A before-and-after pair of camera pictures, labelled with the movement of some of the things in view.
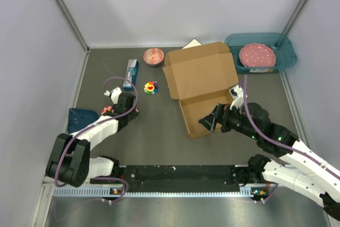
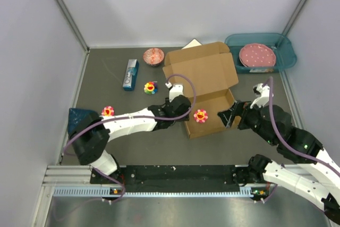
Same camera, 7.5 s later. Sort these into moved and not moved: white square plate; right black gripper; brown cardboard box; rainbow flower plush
Moved: right black gripper
Not moved: white square plate; rainbow flower plush; brown cardboard box
